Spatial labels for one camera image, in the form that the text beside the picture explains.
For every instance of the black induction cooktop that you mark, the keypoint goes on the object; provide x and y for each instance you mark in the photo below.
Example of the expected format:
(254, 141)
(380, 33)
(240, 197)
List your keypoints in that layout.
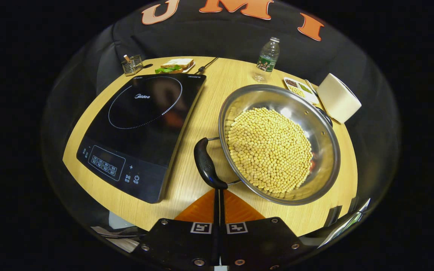
(141, 124)

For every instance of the clear plastic water bottle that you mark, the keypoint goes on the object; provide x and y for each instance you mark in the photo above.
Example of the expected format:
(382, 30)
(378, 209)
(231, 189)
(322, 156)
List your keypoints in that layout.
(266, 60)

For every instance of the steel pot with soybeans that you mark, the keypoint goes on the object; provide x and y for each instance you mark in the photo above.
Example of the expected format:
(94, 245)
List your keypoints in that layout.
(269, 150)

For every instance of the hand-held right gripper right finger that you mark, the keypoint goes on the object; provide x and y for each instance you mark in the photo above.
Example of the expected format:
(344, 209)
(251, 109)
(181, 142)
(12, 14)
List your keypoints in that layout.
(258, 241)

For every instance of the white toaster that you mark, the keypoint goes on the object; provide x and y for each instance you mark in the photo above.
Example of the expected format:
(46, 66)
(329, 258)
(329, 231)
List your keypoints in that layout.
(337, 99)

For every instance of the sandwich on white plate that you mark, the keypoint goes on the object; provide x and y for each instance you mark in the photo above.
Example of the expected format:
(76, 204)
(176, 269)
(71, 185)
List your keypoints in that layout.
(175, 64)

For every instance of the white divided dish of beans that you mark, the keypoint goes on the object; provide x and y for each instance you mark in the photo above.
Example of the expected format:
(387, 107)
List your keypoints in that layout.
(298, 89)

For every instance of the black backdrop cloth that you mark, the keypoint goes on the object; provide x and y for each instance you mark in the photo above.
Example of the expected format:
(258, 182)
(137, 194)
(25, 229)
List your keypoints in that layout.
(220, 41)

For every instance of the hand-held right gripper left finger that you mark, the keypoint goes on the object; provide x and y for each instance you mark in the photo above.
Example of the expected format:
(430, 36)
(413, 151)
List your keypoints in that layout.
(181, 241)

